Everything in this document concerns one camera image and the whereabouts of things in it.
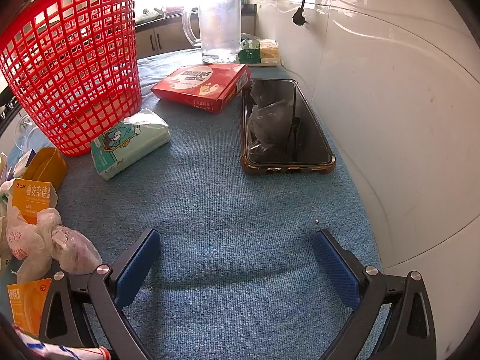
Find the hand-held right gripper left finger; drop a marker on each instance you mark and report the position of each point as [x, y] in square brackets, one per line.
[137, 266]

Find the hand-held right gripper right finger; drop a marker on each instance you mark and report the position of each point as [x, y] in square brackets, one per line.
[335, 270]

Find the clear plastic bag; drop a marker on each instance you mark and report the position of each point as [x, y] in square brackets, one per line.
[75, 251]

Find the white plastic bag red print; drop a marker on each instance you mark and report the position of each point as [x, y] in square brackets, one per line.
[22, 240]

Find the green tissue pack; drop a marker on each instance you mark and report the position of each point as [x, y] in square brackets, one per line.
[123, 146]

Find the yellow cardboard box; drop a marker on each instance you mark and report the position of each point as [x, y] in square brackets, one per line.
[52, 161]

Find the red plastic mesh basket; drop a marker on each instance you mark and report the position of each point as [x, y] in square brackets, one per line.
[75, 63]

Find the blue table mat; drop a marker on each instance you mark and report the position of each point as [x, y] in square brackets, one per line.
[225, 213]

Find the striped printed clothing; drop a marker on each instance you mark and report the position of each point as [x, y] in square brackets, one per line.
[56, 352]

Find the orange and white medicine box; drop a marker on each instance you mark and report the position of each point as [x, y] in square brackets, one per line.
[32, 198]

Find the black smartphone in clear case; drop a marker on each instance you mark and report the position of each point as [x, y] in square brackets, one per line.
[281, 127]

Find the small white and blue box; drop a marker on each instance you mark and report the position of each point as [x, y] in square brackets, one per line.
[22, 163]

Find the clear glass vessel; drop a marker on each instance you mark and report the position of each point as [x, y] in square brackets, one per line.
[26, 135]

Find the red flat cardboard box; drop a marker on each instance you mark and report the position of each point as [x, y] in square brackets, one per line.
[198, 82]

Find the beige lower kitchen cabinets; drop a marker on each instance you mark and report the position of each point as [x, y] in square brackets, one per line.
[165, 39]

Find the yellow and green packet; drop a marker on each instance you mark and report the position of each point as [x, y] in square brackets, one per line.
[262, 52]

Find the clear plastic pitcher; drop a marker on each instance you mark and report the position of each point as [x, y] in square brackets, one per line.
[219, 26]

